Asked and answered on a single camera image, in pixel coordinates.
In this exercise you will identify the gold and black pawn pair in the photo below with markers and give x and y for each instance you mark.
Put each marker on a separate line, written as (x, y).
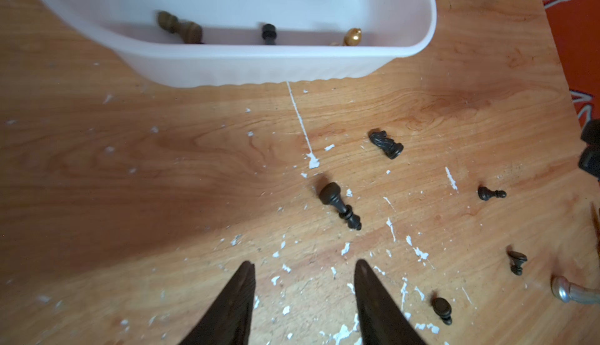
(351, 39)

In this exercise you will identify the black king chess piece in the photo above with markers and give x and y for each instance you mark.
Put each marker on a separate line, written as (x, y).
(331, 195)

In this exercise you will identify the black knight chess piece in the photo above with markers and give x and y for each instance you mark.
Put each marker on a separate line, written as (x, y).
(390, 148)

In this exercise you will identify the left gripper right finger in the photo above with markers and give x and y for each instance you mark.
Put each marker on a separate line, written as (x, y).
(380, 319)

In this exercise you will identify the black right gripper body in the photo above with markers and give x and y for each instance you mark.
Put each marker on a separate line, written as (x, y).
(589, 160)

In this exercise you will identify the white plastic storage box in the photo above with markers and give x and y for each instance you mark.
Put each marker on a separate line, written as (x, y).
(233, 51)

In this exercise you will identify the olive pawn chess piece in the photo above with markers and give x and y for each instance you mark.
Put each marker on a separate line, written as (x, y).
(190, 32)

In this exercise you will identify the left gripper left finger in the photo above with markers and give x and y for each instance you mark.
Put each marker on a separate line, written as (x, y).
(229, 319)

